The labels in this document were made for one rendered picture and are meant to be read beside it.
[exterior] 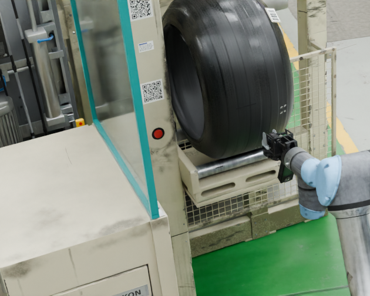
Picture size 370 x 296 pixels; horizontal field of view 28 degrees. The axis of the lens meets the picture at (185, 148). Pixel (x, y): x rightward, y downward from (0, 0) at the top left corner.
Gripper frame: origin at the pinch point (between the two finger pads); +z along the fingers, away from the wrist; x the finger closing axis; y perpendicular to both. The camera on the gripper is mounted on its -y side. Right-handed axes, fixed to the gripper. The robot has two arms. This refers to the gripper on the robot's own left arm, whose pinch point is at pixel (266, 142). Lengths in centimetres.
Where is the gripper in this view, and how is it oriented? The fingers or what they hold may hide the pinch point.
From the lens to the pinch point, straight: 246.6
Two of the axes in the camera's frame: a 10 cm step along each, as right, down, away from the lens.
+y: -1.5, -9.0, -4.1
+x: -9.3, 2.7, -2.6
